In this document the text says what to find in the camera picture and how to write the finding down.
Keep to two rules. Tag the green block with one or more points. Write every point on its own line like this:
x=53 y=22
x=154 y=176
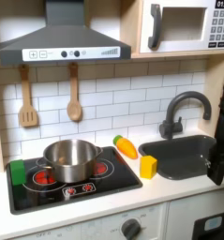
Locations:
x=17 y=172

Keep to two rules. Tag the wooden spoon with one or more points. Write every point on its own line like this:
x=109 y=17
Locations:
x=74 y=103

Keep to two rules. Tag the dark grey sink basin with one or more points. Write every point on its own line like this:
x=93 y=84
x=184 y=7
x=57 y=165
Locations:
x=179 y=156

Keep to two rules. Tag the white toy kitchen cabinet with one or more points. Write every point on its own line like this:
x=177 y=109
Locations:
x=116 y=218

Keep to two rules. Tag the wooden slotted spatula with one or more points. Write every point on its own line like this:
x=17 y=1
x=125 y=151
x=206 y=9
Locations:
x=26 y=109

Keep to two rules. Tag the steel pot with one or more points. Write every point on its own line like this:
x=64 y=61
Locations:
x=71 y=159

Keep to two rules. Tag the grey oven knob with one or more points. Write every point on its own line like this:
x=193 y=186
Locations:
x=131 y=228

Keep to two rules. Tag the black toy stove top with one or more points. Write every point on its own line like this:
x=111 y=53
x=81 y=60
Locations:
x=85 y=184

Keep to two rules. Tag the grey range hood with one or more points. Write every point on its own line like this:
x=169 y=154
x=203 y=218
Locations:
x=64 y=43

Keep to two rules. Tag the dark grey tap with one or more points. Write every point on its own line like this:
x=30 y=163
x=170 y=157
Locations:
x=179 y=115

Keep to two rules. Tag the orange toy carrot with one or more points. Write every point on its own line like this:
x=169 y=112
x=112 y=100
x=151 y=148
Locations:
x=126 y=147

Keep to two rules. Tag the white toy microwave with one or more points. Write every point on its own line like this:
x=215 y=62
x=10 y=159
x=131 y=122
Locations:
x=185 y=25

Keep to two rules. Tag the black dishwasher panel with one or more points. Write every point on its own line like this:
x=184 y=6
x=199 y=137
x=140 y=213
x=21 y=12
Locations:
x=212 y=225

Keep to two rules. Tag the yellow block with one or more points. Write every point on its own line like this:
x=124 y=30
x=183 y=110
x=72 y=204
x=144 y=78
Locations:
x=148 y=167

